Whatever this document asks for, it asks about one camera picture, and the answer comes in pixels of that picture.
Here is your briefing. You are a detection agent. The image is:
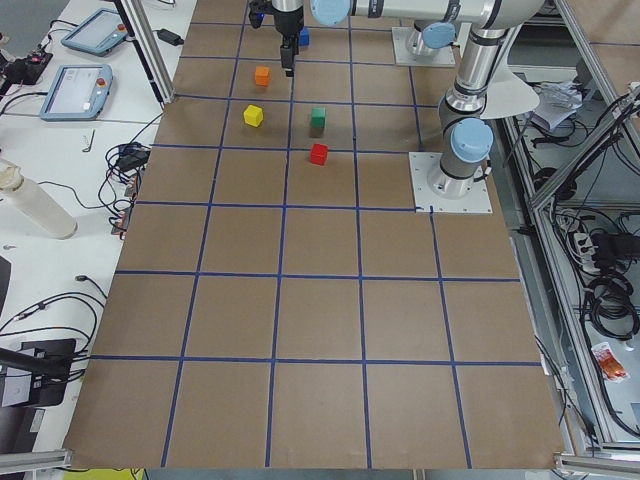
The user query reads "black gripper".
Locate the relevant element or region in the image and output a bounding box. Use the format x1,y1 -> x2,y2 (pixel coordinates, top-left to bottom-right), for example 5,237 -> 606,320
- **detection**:
273,5 -> 303,77

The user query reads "red wooden block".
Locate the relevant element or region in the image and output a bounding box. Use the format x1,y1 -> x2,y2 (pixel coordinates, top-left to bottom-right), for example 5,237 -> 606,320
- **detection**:
310,143 -> 329,166

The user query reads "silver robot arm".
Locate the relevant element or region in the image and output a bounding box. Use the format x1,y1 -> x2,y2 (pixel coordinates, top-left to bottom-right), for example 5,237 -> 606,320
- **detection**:
310,1 -> 542,194
406,20 -> 456,56

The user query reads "blue wooden block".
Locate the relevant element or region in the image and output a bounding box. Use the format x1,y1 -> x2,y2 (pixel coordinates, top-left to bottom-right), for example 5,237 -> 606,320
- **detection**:
299,27 -> 310,48

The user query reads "orange wooden block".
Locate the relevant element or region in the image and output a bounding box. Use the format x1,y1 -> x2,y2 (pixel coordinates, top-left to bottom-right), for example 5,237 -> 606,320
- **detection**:
254,65 -> 271,87

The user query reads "green wooden block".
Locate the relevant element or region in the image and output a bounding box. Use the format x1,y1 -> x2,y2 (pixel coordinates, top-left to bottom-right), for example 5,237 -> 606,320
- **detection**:
310,107 -> 327,129

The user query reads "yellow wooden block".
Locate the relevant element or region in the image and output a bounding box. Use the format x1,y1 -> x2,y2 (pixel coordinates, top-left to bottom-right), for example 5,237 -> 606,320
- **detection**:
243,105 -> 264,128

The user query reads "black power adapter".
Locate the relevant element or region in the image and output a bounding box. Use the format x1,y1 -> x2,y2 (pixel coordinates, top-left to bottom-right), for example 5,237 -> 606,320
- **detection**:
156,28 -> 184,46

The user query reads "far blue teach pendant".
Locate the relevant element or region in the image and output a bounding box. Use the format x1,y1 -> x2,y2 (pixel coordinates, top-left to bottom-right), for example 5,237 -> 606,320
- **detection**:
61,8 -> 128,57

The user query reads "blue teach pendant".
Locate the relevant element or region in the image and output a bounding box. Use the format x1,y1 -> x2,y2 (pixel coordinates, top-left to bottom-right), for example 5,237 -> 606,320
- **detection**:
39,64 -> 113,121
61,8 -> 128,57

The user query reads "near blue teach pendant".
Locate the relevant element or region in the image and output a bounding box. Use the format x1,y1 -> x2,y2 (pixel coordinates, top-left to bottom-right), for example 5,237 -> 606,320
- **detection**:
39,64 -> 113,121

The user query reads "metal allen key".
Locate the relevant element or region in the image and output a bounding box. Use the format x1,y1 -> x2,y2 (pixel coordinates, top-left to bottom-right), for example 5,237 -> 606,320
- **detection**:
82,129 -> 96,153

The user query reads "black electronics box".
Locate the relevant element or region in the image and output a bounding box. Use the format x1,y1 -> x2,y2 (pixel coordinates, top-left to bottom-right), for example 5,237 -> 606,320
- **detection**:
2,53 -> 53,86

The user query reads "white cylindrical bottle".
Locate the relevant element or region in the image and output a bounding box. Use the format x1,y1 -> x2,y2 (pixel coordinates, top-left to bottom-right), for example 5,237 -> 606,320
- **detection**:
1,159 -> 78,239

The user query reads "red snack packet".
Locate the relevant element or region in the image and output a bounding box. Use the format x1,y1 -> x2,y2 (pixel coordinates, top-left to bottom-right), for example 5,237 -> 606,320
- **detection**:
591,342 -> 628,382

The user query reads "wrist black camera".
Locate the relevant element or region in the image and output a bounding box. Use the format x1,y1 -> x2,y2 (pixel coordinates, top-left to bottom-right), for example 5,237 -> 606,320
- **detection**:
248,0 -> 271,29

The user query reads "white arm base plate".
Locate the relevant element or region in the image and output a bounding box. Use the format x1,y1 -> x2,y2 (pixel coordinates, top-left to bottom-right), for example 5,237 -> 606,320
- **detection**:
392,24 -> 455,68
408,152 -> 493,215

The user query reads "aluminium frame post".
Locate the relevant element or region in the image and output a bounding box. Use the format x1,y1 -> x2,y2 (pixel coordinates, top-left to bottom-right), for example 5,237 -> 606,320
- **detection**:
113,0 -> 175,105

